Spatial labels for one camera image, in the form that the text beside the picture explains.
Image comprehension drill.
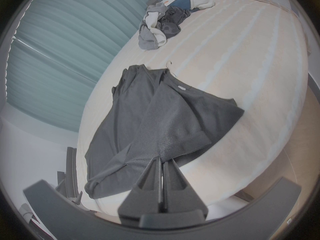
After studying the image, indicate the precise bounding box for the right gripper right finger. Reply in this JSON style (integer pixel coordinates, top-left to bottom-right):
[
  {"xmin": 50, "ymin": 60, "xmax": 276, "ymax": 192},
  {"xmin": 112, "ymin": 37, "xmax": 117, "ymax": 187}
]
[{"xmin": 162, "ymin": 158, "xmax": 209, "ymax": 217}]

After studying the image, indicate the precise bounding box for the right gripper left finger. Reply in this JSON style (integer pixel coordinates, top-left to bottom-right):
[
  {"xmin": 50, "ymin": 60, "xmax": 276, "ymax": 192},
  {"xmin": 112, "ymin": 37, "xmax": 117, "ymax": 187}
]
[{"xmin": 118, "ymin": 156, "xmax": 162, "ymax": 221}]

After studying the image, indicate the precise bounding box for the black T-shirt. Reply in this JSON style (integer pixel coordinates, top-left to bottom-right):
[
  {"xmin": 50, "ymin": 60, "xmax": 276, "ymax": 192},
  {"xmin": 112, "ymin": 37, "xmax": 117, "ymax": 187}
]
[{"xmin": 84, "ymin": 61, "xmax": 245, "ymax": 199}]

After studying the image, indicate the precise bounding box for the bed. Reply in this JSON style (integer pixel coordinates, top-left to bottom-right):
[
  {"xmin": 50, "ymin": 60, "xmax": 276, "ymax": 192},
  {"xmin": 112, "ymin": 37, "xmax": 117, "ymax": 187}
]
[{"xmin": 76, "ymin": 0, "xmax": 320, "ymax": 221}]

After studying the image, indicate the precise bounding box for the pile of clothes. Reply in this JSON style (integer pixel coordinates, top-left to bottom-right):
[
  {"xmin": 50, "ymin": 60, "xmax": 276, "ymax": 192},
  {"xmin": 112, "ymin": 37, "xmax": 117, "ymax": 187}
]
[{"xmin": 138, "ymin": 0, "xmax": 215, "ymax": 51}]

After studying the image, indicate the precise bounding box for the black chest of drawers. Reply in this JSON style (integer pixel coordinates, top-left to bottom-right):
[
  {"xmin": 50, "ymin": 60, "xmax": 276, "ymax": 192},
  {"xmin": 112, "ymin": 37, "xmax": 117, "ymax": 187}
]
[{"xmin": 65, "ymin": 146, "xmax": 78, "ymax": 201}]

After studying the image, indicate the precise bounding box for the black dressing table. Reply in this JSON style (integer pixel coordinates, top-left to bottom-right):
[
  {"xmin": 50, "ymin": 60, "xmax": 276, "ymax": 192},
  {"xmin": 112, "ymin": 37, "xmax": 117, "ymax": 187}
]
[{"xmin": 56, "ymin": 171, "xmax": 67, "ymax": 193}]

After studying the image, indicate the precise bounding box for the blue-green curtain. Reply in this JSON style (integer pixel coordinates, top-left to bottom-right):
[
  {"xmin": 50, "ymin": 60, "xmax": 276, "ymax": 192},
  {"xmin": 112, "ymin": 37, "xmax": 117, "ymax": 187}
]
[
  {"xmin": 15, "ymin": 0, "xmax": 150, "ymax": 82},
  {"xmin": 5, "ymin": 39, "xmax": 98, "ymax": 133}
]

